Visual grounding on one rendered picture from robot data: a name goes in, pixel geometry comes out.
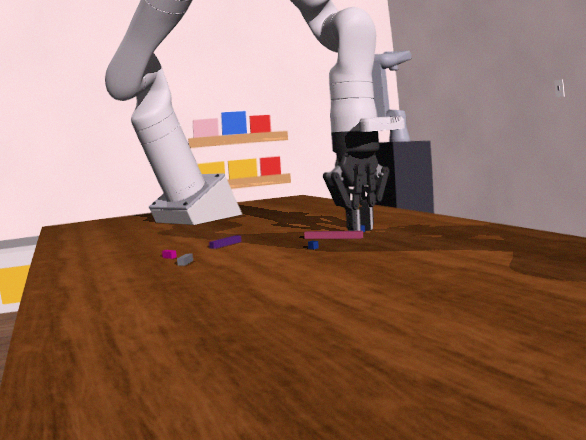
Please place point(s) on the small magenta block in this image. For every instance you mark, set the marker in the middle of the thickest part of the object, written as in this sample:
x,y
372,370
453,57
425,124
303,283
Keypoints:
x,y
169,254

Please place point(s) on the purple rod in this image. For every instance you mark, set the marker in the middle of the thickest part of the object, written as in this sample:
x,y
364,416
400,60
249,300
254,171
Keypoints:
x,y
224,242

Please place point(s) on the pink rod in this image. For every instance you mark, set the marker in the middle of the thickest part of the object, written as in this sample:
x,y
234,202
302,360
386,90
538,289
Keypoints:
x,y
333,234

